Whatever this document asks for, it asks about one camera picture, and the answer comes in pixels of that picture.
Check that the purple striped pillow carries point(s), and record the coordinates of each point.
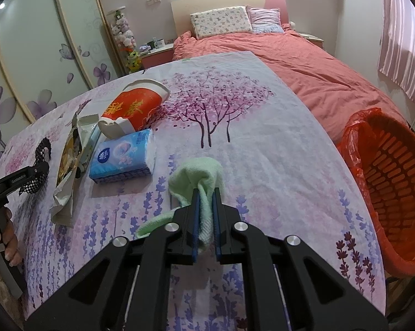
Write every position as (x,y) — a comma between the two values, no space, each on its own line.
(266,19)

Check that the white green wrapper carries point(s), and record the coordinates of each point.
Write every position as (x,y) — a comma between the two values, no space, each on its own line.
(88,138)

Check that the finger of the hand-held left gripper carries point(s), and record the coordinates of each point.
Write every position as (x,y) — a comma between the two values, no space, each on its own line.
(35,174)

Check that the floral tablecloth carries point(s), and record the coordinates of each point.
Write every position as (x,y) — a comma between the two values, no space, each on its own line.
(262,165)

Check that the white round lamp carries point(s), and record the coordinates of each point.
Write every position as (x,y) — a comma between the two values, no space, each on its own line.
(291,24)

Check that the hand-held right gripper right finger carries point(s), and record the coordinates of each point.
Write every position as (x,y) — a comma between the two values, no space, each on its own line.
(217,227)

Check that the pink nightstand with mug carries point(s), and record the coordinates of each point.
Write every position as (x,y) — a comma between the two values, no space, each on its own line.
(155,58)

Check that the gold snack wrapper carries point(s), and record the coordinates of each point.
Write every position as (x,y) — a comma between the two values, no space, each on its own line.
(68,179)

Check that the white floral pillow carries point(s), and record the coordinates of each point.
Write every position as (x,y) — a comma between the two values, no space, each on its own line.
(221,20)

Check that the green towel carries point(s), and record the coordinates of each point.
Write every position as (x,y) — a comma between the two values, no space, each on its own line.
(197,172)

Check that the wall socket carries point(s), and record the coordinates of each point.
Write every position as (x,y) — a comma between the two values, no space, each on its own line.
(152,1)

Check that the blue tissue pack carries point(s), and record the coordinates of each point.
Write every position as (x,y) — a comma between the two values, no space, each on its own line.
(121,155)

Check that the wardrobe with flower doors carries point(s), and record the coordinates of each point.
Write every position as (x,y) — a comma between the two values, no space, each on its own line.
(38,58)

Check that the person's left hand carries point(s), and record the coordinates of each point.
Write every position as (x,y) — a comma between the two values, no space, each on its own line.
(13,248)

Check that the cream pink headboard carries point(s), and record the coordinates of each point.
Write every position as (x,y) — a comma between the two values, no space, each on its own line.
(221,1)

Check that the pink curtain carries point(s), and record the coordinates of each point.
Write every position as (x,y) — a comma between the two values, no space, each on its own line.
(404,41)

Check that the yellow green plush toy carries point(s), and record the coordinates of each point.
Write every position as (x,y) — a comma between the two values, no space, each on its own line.
(133,62)

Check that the bed with pink cover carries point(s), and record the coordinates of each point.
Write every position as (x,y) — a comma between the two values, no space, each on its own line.
(314,72)

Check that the hanging plush toys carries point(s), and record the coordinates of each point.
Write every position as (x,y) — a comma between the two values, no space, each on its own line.
(123,32)

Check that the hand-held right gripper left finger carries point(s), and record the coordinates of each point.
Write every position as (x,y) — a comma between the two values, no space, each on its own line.
(194,227)

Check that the white mug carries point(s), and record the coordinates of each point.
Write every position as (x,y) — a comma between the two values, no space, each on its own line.
(160,42)

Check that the red paper cup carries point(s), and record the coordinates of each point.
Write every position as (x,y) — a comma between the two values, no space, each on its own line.
(131,105)

